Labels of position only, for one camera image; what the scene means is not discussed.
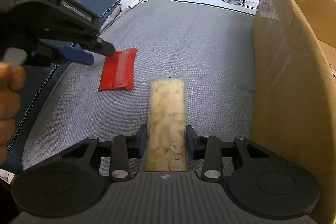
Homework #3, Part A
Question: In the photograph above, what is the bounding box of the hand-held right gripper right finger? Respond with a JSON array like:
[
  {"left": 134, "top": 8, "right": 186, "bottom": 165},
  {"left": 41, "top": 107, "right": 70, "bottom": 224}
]
[{"left": 186, "top": 125, "right": 281, "bottom": 182}]

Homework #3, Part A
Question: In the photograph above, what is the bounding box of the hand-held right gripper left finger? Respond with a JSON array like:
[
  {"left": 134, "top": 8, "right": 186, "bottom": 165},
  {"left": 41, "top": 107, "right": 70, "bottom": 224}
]
[{"left": 62, "top": 124, "right": 148, "bottom": 182}]

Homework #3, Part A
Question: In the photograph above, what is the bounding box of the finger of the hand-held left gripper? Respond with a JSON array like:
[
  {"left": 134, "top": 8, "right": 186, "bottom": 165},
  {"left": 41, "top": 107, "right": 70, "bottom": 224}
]
[
  {"left": 73, "top": 35, "right": 116, "bottom": 57},
  {"left": 31, "top": 46, "right": 95, "bottom": 65}
]

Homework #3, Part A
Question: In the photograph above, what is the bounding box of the red snack packet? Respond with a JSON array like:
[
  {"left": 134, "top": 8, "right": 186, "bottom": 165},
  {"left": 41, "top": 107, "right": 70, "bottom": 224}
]
[{"left": 97, "top": 48, "right": 138, "bottom": 91}]

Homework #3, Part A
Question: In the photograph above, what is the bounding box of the beige snack bar packet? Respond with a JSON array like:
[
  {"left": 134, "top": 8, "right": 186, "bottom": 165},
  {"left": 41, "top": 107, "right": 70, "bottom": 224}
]
[{"left": 140, "top": 74, "right": 189, "bottom": 172}]

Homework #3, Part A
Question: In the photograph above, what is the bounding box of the brown cardboard box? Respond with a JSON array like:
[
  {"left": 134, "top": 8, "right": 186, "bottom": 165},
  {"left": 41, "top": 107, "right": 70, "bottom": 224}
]
[{"left": 249, "top": 0, "right": 336, "bottom": 224}]

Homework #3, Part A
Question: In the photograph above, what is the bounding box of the person's left hand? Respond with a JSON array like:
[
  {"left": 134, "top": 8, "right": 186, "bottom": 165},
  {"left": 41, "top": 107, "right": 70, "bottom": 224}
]
[{"left": 0, "top": 61, "right": 27, "bottom": 164}]

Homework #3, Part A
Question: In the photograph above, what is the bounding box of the grey deer print sheet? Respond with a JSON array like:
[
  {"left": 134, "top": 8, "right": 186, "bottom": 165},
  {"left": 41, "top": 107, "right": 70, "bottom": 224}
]
[{"left": 8, "top": 0, "right": 336, "bottom": 177}]

